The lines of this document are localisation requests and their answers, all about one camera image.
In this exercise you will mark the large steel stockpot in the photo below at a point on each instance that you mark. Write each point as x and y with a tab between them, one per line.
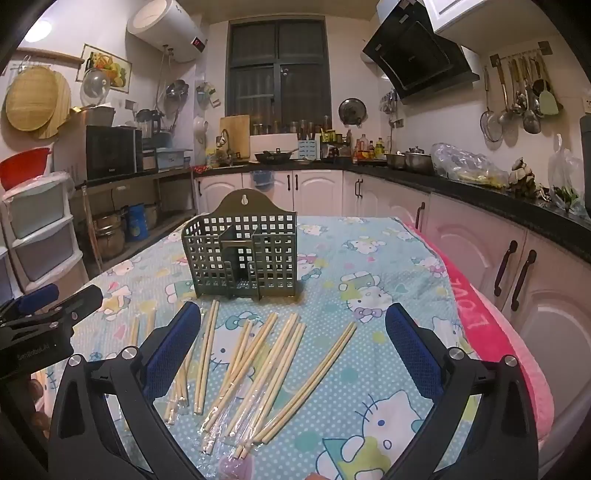
111	233

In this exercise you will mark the person's left hand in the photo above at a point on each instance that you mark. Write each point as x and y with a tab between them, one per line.
38	390

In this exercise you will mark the bunch of garlic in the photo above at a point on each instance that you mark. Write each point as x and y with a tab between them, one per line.
522	177

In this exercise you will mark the dark appliance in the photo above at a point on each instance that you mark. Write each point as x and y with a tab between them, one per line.
586	161

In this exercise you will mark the blue cartoon printed tablecloth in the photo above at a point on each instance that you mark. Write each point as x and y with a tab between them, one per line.
369	369

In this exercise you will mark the stainless steel pot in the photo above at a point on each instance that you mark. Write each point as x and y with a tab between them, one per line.
419	161
396	160

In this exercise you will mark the bunch of bamboo chopsticks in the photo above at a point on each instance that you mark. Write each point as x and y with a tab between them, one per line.
277	350

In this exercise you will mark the wooden stick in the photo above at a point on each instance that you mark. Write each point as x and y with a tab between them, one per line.
92	230

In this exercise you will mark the dark hanging pot lid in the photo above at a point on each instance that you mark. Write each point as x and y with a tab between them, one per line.
352	110

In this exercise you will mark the blue plastic bag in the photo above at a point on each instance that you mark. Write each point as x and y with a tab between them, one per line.
261	179

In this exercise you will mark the black wok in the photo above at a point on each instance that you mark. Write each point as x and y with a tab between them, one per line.
274	157

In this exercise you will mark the metal utensil rail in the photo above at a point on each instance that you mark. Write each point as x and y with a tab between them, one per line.
517	54

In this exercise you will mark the ceiling lamp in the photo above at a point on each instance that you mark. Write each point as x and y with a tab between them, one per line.
32	21

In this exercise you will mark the row of glass jars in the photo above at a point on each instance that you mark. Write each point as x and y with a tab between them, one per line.
304	125

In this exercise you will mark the green spatula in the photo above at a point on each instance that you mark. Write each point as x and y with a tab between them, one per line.
549	101

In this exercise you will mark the metal ladle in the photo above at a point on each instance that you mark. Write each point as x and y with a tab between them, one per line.
504	108

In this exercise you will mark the round wooden board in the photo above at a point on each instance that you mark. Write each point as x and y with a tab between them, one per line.
62	106

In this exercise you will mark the metal shelf rack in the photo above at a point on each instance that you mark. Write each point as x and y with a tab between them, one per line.
161	175

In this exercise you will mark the white lower cabinets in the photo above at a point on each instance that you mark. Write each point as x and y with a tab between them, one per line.
461	230

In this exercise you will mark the black range hood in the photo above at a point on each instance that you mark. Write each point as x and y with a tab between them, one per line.
411	50

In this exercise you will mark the blue canister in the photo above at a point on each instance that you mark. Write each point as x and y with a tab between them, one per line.
136	224

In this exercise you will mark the person's right hand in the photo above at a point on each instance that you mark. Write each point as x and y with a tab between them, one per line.
319	476

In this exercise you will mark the fruit wall poster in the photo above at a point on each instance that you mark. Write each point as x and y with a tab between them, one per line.
108	64

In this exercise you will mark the plastic bag of greens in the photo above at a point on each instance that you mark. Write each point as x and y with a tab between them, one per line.
565	184

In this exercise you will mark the white water heater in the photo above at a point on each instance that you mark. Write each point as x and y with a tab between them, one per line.
166	27

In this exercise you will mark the red plastic basin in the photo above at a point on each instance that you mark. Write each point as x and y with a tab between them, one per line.
23	168

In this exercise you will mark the round bamboo tray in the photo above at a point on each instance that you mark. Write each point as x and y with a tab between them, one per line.
30	99

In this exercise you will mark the glass pot lid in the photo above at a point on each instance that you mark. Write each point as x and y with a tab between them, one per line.
94	87

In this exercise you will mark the green plastic utensil holder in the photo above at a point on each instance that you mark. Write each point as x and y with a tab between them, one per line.
268	258

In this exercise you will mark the hanging metal kitchen tools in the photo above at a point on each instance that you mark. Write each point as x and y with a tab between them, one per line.
390	102

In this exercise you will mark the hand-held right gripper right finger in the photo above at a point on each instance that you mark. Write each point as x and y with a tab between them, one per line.
411	350

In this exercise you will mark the white upper cabinet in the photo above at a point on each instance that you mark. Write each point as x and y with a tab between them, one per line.
517	18

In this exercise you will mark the row of sauce bottles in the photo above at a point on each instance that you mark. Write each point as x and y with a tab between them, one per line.
369	148

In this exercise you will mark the light blue plastic box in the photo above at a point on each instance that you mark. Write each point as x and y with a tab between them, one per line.
173	159

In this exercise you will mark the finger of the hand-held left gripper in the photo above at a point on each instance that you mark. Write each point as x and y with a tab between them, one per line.
83	300
39	296

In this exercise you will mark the clear plastic bag of food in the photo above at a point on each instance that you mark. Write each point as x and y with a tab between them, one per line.
466	166

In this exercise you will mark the kitchen faucet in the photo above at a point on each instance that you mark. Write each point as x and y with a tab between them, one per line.
224	138

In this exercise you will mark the wall power socket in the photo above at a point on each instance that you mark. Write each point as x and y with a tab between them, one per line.
397	122

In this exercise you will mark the wooden cutting board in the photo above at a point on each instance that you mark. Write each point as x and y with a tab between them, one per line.
234	136

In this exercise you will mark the blender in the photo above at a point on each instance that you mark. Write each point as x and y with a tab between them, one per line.
147	122

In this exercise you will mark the plastic drawer unit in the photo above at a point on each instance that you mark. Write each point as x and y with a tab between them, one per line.
41	230

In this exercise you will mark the long wooden rolling pin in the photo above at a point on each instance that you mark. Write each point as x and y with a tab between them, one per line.
51	54

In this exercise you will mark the white hanging pitcher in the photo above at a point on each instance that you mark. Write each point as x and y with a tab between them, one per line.
199	131

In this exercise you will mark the light blue knife block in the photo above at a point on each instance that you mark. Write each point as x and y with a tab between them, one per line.
309	150

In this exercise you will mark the hanging steel colander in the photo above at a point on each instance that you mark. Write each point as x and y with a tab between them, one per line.
177	90

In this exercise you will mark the dark kitchen window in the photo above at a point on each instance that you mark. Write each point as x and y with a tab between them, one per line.
277	69

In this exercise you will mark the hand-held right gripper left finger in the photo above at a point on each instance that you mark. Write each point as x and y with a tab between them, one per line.
173	350

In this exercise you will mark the black kitchen countertop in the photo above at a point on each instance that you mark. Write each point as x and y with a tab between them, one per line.
521	207

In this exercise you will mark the black microwave oven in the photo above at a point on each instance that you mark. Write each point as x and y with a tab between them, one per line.
111	154

